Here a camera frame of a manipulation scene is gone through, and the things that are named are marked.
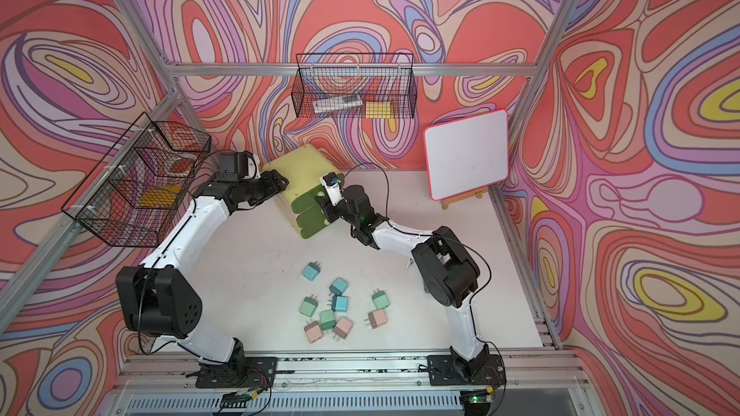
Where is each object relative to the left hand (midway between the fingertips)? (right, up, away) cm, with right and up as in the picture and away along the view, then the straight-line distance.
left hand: (283, 184), depth 86 cm
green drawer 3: (+6, -16, +10) cm, 20 cm away
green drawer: (+7, -5, -1) cm, 9 cm away
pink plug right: (+28, -39, -5) cm, 48 cm away
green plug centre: (+14, -39, -6) cm, 42 cm away
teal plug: (+8, -28, +5) cm, 29 cm away
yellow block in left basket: (-27, -4, -14) cm, 31 cm away
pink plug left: (+11, -42, -7) cm, 43 cm away
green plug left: (+8, -36, -2) cm, 37 cm away
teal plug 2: (+17, -32, +1) cm, 36 cm away
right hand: (+11, -5, +4) cm, 13 cm away
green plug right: (+29, -35, -1) cm, 45 cm away
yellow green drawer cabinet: (+5, +5, +5) cm, 9 cm away
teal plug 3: (+17, -36, -2) cm, 40 cm away
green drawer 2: (+8, -11, +6) cm, 14 cm away
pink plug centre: (+19, -41, -7) cm, 45 cm away
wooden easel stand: (+67, -3, +21) cm, 70 cm away
